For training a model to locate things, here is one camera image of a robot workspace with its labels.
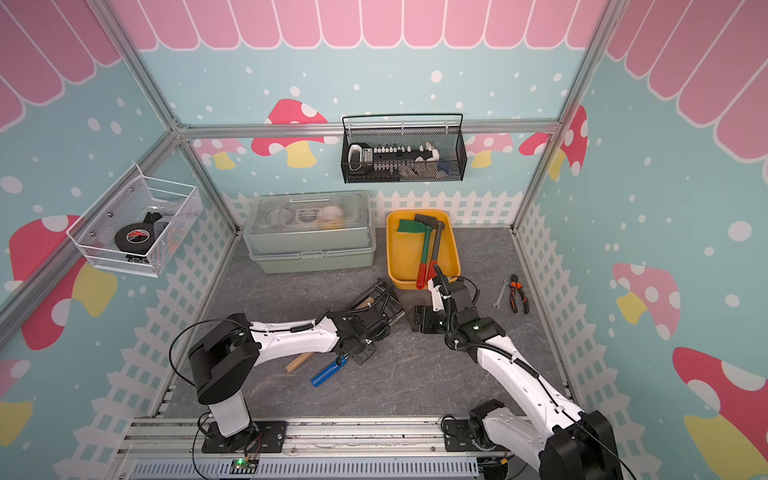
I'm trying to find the chrome tool blue handle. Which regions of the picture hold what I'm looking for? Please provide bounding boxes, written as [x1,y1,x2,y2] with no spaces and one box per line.
[311,354,349,387]

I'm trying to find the yellow plastic storage box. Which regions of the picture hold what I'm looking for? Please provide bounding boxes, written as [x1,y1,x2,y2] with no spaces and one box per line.
[386,209,461,291]

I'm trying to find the black hoe red handle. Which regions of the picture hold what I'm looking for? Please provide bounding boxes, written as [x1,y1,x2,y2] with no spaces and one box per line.
[427,217,445,283]

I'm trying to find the green hoe red handle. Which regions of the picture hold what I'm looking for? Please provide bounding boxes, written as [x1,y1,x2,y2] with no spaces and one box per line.
[398,214,437,290]

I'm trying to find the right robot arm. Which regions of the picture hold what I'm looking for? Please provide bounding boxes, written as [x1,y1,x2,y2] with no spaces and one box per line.
[417,263,636,479]

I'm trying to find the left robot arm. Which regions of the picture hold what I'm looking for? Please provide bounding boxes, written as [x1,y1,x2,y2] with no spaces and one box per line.
[187,300,405,455]

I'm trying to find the small silver wrench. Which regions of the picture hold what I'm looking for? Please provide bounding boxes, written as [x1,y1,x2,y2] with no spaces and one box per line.
[492,281,508,310]

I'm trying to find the orange black pliers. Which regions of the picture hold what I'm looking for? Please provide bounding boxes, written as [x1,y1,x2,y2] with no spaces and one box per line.
[508,274,530,315]

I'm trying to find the green lidded toolbox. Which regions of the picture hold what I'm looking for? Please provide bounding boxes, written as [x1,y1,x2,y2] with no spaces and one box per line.
[243,191,376,274]

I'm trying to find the black socket set holder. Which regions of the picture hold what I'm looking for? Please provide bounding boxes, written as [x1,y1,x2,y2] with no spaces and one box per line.
[345,143,441,173]

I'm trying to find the green circuit board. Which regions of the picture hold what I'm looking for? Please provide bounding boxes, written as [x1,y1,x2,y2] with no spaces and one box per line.
[229,459,259,476]

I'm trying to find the black tape roll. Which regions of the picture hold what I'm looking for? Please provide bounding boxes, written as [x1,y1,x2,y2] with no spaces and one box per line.
[114,223,157,255]

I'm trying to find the wooden handle hammer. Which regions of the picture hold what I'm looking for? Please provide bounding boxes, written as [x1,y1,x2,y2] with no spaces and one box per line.
[285,297,373,373]

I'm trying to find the black pick red handle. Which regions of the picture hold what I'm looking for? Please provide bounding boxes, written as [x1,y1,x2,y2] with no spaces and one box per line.
[356,279,402,316]

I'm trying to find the black wire mesh basket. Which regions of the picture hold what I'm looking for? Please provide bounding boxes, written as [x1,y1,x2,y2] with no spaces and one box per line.
[340,113,467,184]

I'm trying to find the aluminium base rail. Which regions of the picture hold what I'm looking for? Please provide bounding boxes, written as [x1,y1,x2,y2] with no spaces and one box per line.
[104,416,607,480]

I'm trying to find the white wire wall basket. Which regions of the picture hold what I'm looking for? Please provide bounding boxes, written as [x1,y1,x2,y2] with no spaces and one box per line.
[67,165,203,278]

